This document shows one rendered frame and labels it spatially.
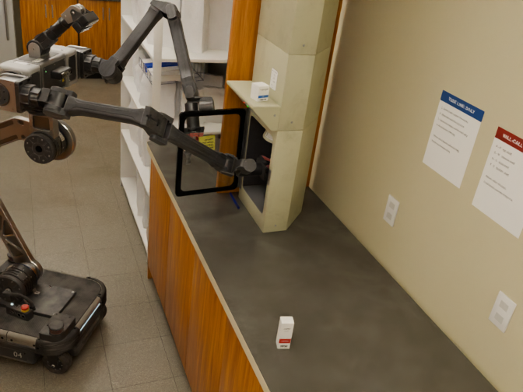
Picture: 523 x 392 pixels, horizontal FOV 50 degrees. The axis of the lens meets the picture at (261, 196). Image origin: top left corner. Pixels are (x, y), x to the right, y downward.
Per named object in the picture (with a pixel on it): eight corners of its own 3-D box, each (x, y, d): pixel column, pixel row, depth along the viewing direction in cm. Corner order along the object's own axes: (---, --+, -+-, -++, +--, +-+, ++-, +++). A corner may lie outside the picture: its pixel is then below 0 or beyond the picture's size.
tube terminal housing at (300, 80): (286, 193, 274) (311, 35, 238) (314, 227, 248) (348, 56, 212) (237, 197, 265) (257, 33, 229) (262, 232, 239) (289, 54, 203)
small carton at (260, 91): (260, 96, 220) (262, 82, 218) (268, 100, 217) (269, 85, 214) (250, 97, 218) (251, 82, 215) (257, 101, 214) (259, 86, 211)
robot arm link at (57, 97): (38, 86, 205) (33, 99, 204) (64, 91, 204) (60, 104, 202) (49, 97, 214) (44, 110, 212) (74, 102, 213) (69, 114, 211)
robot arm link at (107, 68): (160, 1, 258) (155, -9, 248) (184, 16, 256) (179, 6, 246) (103, 78, 255) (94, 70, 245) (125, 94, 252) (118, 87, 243)
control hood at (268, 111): (249, 102, 243) (251, 80, 238) (277, 131, 217) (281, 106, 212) (223, 103, 239) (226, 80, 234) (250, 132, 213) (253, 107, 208)
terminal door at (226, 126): (236, 189, 261) (246, 108, 242) (174, 197, 247) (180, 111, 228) (236, 188, 261) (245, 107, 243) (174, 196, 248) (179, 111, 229)
